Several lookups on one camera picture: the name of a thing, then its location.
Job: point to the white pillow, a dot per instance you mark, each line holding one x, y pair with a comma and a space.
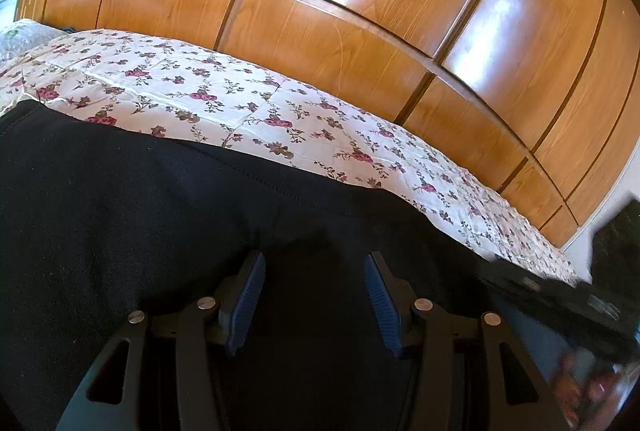
23, 35

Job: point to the person's right hand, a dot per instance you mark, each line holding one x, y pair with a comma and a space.
590, 398

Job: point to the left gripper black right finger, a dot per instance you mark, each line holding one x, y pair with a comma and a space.
458, 373

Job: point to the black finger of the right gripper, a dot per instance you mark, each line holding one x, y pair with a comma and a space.
512, 282

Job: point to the wooden wardrobe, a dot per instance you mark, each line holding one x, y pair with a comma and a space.
538, 98

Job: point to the black embroidered pants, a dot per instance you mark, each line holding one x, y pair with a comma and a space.
97, 222

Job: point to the floral bedspread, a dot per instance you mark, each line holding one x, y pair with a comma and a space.
173, 89

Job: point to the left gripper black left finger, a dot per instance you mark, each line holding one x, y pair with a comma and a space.
157, 372

